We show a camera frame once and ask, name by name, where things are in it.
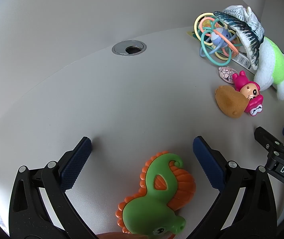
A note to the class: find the white and green plush toy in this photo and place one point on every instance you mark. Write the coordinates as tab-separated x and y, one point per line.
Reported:
269	62

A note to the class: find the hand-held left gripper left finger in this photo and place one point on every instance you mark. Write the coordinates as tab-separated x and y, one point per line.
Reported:
77	164

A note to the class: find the green and orange seahorse toy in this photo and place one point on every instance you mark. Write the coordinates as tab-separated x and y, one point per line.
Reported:
156	204

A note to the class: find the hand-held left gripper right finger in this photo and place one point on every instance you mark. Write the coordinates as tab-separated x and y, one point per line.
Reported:
208	164

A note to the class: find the white printed tag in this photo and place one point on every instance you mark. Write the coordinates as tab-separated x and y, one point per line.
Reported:
241	60

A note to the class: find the brown bun toy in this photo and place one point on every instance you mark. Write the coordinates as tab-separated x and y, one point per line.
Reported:
229	102

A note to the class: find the yellow translucent plastic sheet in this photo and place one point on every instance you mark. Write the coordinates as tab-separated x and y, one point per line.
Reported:
190	32

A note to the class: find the white and navy plush fish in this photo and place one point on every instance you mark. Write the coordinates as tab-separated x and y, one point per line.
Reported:
246	34

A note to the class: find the pink doll figure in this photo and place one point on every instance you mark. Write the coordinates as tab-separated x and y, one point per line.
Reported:
250	90

